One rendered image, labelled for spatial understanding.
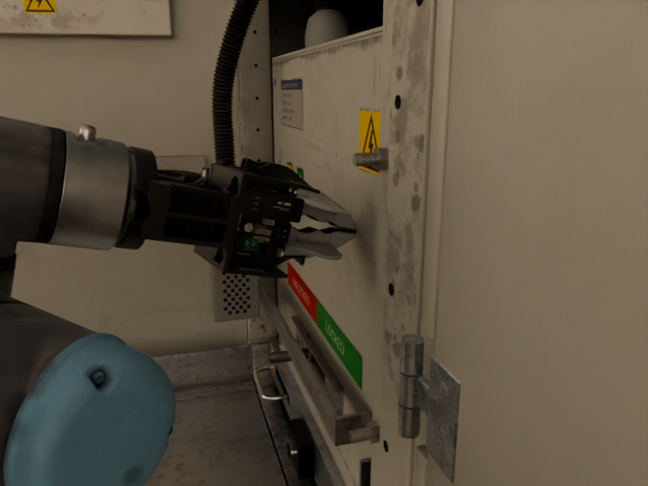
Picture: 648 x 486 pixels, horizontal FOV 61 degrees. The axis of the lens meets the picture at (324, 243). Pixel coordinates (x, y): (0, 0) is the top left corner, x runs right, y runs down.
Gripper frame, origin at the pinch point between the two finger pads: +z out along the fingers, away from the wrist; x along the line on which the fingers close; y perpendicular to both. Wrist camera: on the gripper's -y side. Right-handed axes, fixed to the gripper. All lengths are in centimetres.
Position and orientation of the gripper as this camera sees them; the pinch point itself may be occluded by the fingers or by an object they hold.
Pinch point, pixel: (339, 228)
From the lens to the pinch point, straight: 50.8
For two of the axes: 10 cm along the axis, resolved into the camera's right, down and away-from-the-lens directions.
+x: 2.2, -9.7, -1.3
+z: 8.2, 1.1, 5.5
